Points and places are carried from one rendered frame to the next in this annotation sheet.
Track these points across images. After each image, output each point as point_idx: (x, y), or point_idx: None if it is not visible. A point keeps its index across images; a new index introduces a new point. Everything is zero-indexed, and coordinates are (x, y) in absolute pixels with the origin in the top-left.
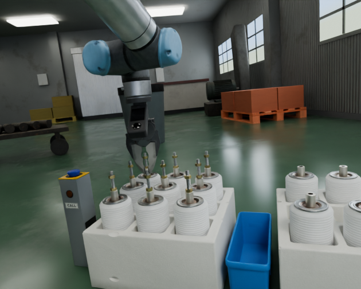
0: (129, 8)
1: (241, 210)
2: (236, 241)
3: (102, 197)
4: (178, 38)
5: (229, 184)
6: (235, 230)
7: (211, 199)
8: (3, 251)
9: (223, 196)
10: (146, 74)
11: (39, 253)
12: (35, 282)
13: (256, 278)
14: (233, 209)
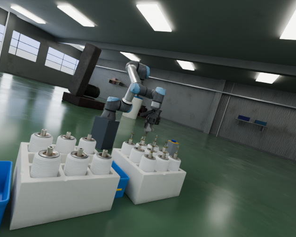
0: (130, 81)
1: (157, 231)
2: (116, 171)
3: (244, 212)
4: (133, 85)
5: None
6: (119, 167)
7: (130, 152)
8: (189, 173)
9: (137, 166)
10: (153, 99)
11: None
12: None
13: None
14: (136, 181)
